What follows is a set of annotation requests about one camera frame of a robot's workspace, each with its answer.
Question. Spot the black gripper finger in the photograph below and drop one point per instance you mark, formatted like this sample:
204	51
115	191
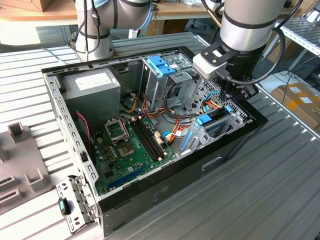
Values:
246	93
224	87

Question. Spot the hard disk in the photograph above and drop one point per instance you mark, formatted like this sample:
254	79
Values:
203	120

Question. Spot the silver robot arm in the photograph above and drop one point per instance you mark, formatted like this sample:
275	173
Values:
245	30

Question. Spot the perforated metal disk bay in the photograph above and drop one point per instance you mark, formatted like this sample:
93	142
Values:
200	141

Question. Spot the labelled cardboard box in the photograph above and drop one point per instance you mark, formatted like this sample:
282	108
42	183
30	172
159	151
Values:
295	105

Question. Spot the metal slat shelf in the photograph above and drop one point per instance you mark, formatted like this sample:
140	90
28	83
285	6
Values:
305	32

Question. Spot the blue plastic drive latch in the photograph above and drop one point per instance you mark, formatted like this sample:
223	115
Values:
160	66

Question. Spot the metal optical drive cage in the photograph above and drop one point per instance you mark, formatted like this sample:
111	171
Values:
155	87

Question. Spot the orange cardboard box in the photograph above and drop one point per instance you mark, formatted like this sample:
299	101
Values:
175	26

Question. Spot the black RAM slot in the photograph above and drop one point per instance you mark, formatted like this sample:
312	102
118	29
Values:
153	138
150	139
147	140
144	141

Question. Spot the wooden desk white legs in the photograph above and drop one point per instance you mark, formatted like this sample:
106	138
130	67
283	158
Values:
175	10

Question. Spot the black open PC case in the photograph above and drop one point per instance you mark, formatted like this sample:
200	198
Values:
175	180

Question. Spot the CPU socket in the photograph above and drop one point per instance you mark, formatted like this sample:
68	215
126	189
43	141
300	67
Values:
125	151

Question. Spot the grey power supply unit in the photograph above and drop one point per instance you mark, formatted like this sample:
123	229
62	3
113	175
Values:
95	100

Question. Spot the blue expansion slot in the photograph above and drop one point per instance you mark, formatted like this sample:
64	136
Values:
127	176

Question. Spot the green motherboard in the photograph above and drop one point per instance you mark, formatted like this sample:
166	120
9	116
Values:
117	170

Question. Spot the small black case clip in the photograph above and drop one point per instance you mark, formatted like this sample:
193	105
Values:
84	156

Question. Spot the brown cardboard box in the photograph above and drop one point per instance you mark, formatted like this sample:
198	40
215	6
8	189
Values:
50	3

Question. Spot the black latch blue mark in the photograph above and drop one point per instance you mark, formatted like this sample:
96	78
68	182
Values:
65	206

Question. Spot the grey parts rack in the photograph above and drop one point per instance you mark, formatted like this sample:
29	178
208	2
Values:
22	160

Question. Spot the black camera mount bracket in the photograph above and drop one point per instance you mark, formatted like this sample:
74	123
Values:
230	51

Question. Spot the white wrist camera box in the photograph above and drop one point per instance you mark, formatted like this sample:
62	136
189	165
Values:
205	66

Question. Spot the hinged metal slot bracket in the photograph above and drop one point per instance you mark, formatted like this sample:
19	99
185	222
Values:
71	185

